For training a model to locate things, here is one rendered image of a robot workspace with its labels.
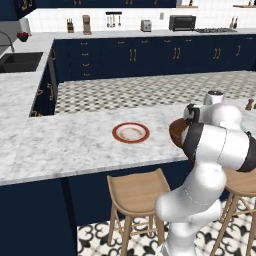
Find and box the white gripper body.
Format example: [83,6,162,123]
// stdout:
[184,103,201,125]

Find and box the brown bowl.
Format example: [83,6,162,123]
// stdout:
[168,117,192,150]

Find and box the dark bowl with red fruit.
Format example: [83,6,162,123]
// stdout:
[15,31,30,43]

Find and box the red rimmed white plate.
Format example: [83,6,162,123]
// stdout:
[111,121,151,145]

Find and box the navy base cupboard run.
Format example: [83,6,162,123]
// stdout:
[52,34,256,83]

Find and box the wooden bar stool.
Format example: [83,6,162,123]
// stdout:
[106,167,172,256]
[209,167,256,256]

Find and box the black hob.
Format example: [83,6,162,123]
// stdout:
[194,27,239,34]

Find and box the black toaster oven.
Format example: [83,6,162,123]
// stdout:
[168,14,198,33]

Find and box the silver toaster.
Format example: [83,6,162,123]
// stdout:
[140,19,153,33]

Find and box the brown coffee machine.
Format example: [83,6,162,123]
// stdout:
[81,14,93,36]

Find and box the navy side cupboard run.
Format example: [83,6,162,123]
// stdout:
[29,49,60,118]

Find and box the brown knife block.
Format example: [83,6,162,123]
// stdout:
[66,17,75,34]

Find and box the black sink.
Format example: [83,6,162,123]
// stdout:
[0,51,45,74]

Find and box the white paper towel roll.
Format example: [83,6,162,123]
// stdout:
[19,17,33,37]

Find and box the navy island cabinet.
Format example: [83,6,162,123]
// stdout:
[0,159,231,256]

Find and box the grey curved tap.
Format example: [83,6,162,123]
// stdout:
[0,30,16,54]

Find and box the rail with hanging tools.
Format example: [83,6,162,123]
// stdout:
[105,11,123,29]

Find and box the navy wall cupboard run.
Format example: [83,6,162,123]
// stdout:
[0,0,178,22]

